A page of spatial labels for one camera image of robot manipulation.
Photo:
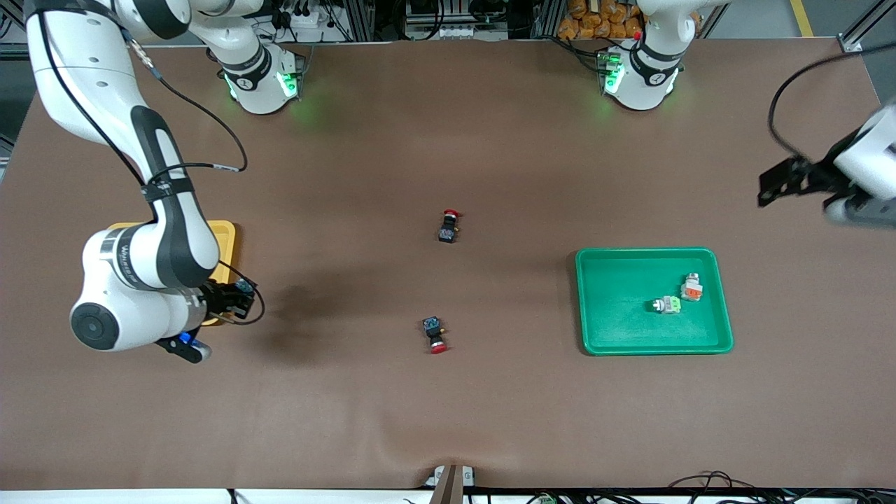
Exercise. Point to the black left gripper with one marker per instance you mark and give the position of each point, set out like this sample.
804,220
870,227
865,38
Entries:
812,176

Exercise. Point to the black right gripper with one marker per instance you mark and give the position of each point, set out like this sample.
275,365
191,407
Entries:
215,299

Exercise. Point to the grey switch with orange label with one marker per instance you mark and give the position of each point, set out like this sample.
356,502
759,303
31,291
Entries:
691,287

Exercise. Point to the grey switch with green label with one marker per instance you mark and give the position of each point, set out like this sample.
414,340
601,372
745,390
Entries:
667,305

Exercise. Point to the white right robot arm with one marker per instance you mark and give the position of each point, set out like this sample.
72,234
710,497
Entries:
168,238

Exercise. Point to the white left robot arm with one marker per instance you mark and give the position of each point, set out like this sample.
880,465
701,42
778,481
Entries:
651,84

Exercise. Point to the yellow plastic tray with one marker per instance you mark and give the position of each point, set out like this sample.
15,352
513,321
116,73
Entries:
225,245

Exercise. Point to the green plastic tray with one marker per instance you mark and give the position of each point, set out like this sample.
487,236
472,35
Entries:
623,301

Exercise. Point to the brown table mat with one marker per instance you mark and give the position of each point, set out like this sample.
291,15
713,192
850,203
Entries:
448,406

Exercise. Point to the orange packet pile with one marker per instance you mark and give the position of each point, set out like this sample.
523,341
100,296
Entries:
595,17

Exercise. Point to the white socket strip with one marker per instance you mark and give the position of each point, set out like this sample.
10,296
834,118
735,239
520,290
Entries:
308,17
448,31

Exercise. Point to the aluminium frame post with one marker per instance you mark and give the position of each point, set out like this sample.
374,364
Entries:
857,31

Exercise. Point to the red push button switch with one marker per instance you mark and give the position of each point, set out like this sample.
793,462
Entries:
435,334
449,225

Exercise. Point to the table edge clamp bracket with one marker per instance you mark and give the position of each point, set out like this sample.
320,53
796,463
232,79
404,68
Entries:
451,479

